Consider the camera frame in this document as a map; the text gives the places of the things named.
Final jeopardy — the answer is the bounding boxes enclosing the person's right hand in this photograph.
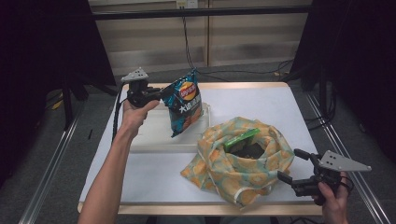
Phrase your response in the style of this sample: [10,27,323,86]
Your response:
[312,172,351,224]

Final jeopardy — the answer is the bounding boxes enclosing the blue potato chip bag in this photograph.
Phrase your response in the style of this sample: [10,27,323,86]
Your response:
[160,68,204,138]

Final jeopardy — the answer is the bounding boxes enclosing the white plastic tray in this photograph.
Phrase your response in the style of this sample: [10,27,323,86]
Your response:
[129,102,212,154]

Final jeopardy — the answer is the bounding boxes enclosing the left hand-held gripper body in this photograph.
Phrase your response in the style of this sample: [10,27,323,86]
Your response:
[120,66,163,108]

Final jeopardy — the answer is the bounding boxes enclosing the metal floor rail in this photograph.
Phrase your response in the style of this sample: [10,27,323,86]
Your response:
[304,92,391,224]
[18,115,82,224]

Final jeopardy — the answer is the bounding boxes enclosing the green seaweed snack packet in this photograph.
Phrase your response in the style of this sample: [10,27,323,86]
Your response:
[223,128,262,149]

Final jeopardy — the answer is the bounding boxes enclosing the orange patterned fabric bag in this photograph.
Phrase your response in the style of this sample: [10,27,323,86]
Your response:
[180,116,296,210]

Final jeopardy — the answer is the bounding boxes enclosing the dark curtain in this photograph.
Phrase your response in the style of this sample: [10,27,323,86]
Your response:
[0,0,117,188]
[289,0,396,162]

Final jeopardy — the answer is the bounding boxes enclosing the person's left hand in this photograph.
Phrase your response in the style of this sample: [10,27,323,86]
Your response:
[120,99,161,138]

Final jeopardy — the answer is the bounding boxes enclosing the black hanging wall cable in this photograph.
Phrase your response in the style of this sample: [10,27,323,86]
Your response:
[181,16,295,82]

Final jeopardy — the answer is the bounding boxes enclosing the black floor cables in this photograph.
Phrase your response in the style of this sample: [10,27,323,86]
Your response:
[304,83,339,132]

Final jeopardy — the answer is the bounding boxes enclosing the white wall socket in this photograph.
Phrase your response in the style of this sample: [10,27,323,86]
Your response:
[176,0,199,9]

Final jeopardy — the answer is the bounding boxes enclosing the black horizontal metal bar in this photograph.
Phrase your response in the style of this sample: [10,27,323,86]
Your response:
[92,5,312,21]

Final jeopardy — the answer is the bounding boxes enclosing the white table mat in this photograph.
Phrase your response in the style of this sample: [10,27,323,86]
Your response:
[78,87,321,204]

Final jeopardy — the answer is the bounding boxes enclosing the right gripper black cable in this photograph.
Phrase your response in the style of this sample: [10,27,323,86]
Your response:
[339,175,355,193]

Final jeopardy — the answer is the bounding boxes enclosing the yellow floor tape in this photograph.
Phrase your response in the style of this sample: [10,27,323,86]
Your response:
[50,98,64,111]

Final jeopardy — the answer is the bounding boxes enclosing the black snack packet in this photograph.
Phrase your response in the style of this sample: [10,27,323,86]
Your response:
[232,142,266,161]

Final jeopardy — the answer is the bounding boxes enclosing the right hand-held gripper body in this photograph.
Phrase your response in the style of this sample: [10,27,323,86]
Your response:
[291,149,373,198]

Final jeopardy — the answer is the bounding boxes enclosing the black metal stand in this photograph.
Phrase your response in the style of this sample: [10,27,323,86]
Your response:
[61,74,90,130]

